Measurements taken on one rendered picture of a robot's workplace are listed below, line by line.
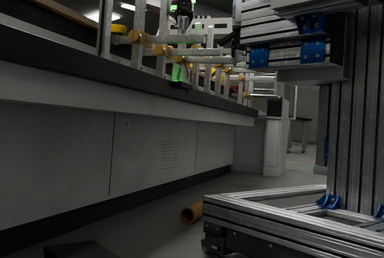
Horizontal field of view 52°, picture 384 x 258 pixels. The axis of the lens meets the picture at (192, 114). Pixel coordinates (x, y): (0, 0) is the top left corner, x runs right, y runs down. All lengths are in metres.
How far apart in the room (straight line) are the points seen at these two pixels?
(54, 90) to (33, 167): 0.37
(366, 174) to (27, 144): 1.17
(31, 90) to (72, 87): 0.18
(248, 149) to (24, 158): 3.31
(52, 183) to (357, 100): 1.16
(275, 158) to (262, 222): 3.02
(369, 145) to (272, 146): 2.92
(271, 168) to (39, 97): 3.39
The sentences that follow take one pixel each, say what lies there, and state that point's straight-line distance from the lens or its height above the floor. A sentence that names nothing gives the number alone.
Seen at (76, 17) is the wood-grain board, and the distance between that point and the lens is 1.65.
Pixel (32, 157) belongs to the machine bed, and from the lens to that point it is 1.52.
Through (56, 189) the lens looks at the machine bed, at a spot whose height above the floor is 0.20.
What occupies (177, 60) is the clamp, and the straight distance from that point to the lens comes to 2.12.
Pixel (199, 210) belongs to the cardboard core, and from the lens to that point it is 2.06.
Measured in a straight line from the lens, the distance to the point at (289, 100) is 4.28.
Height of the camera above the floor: 0.48
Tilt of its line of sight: 2 degrees up
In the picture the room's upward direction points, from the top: 4 degrees clockwise
